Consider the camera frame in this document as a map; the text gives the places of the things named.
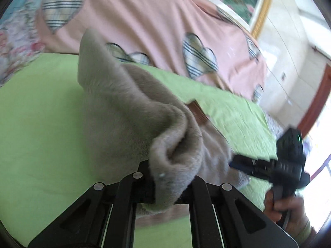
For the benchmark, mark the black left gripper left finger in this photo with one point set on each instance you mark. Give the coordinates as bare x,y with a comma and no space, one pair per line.
135,188

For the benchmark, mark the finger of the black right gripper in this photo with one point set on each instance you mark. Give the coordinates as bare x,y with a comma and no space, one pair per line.
252,167

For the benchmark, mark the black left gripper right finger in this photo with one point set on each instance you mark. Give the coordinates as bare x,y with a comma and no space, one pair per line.
200,197

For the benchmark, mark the right hand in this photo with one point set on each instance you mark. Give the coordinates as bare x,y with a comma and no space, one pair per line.
273,209

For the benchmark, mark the light green bed sheet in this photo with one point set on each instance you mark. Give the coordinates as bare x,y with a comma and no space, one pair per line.
44,163

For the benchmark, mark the pink quilt with plaid hearts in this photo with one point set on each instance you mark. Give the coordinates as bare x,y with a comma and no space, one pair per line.
192,38

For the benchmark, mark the purple pink floral pillow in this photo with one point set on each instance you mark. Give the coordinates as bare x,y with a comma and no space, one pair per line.
20,42

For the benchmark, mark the white wall power socket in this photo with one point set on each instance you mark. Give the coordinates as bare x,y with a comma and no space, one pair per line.
283,76

